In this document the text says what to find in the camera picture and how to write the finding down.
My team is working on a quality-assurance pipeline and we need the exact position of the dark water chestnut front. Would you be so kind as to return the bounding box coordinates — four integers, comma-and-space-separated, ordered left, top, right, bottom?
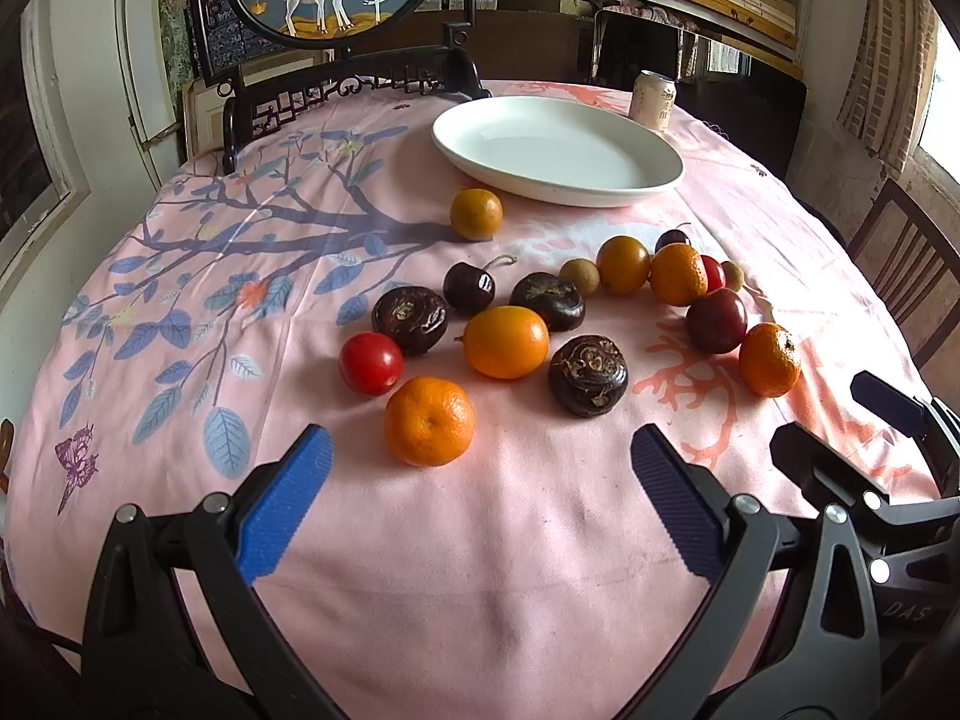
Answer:
548, 335, 628, 418

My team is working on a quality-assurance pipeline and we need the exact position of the dark water chestnut back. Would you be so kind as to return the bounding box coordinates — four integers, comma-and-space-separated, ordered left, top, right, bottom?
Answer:
509, 271, 586, 332

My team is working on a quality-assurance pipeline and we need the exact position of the smooth orange fruit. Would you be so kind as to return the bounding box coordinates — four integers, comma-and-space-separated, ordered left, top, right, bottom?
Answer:
596, 236, 651, 296

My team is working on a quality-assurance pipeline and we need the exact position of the black carved wooden chair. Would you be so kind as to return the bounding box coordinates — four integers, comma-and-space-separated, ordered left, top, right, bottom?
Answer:
221, 23, 491, 174

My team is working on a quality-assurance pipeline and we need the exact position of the brown wooden chair right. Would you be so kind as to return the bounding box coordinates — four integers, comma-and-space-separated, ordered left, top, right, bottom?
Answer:
846, 179, 958, 327

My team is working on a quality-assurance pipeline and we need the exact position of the white oval plate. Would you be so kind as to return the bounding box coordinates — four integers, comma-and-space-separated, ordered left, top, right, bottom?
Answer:
431, 96, 685, 208

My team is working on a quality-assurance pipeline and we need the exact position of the dark side cabinet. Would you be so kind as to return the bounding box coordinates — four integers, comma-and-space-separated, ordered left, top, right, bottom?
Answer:
594, 10, 807, 179

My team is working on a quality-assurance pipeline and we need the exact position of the dark water chestnut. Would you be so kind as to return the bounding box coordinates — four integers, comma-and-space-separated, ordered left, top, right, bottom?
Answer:
509, 271, 586, 332
371, 286, 449, 358
548, 335, 628, 418

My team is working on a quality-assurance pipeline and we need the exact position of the textured orange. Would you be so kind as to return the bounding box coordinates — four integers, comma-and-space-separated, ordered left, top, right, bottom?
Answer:
649, 242, 708, 307

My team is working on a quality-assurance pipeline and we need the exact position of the large front mandarin orange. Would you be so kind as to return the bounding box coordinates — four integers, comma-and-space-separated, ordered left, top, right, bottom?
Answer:
739, 322, 800, 398

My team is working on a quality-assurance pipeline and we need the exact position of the small mandarin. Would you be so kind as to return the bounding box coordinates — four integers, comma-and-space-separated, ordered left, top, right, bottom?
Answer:
384, 377, 475, 468

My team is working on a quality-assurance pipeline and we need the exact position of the small far orange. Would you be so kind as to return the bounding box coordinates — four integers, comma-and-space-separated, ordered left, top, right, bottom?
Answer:
449, 188, 505, 241

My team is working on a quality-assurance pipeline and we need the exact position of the dark red plum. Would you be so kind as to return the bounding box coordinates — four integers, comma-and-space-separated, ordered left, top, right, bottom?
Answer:
685, 288, 747, 355

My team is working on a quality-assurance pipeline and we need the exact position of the brown longan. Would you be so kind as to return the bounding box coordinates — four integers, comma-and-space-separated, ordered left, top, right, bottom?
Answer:
721, 260, 745, 293
558, 259, 601, 298

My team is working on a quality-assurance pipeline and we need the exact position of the pale beverage can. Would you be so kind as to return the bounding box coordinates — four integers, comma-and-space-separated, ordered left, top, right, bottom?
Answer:
628, 70, 677, 133

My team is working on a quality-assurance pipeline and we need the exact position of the dark cherry with stem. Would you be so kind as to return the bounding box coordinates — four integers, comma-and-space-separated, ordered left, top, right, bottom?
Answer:
443, 254, 517, 319

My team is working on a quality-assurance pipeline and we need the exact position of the pink patterned tablecloth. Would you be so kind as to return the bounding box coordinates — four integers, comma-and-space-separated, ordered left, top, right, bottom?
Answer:
5, 91, 935, 718

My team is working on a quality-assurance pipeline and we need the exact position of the red cherry tomato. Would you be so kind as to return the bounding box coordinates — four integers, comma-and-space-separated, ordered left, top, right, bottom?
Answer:
338, 332, 404, 397
701, 255, 727, 294

